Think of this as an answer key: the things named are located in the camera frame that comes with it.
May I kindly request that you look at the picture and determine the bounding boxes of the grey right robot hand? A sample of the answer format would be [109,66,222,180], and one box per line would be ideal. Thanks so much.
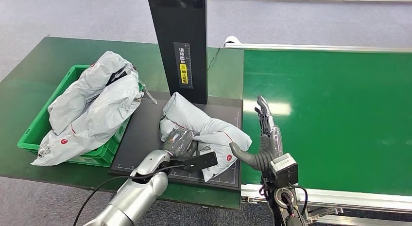
[229,95,284,172]

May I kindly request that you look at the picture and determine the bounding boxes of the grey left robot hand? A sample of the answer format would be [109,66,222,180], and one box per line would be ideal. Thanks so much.
[162,128,199,158]

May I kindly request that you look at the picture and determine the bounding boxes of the white mailer package red print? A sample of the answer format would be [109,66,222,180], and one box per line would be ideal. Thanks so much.
[160,91,253,182]

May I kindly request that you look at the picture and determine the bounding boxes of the green conveyor belt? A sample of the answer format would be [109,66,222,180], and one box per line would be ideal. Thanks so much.
[242,49,412,197]

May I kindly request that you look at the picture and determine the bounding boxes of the white conveyor roller end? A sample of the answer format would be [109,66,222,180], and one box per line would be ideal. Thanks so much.
[223,35,241,48]

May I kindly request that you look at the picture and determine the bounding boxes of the black scanner platform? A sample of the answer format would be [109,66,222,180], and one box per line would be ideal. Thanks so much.
[109,90,243,191]

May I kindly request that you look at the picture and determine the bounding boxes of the yellow and black column label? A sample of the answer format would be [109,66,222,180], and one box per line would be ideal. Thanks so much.
[173,41,193,89]

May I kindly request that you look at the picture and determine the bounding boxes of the white mailer bag red dot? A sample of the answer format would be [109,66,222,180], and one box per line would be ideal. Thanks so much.
[31,73,158,167]

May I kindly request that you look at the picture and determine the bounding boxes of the crumpled white mailer bag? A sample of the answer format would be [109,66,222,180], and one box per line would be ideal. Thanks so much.
[48,51,139,136]

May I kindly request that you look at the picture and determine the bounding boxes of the black scanner column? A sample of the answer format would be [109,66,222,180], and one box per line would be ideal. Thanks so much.
[146,0,208,105]

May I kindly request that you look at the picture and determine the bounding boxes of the green plastic crate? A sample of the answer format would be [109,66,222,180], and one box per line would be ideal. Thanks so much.
[17,64,144,168]

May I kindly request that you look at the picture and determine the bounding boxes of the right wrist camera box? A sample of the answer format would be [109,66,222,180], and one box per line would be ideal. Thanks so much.
[270,153,299,189]

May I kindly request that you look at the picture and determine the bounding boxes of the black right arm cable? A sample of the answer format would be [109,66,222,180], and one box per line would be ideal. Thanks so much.
[289,184,309,209]

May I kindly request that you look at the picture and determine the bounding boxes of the silver conveyor frame bracket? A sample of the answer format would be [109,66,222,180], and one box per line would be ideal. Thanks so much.
[304,207,343,224]

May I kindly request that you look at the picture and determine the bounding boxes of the thin black table cable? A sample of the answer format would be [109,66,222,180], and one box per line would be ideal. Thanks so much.
[206,47,222,71]

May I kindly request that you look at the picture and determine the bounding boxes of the silver conveyor frame rail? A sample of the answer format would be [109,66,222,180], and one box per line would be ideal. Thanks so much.
[224,42,412,53]
[240,184,412,215]

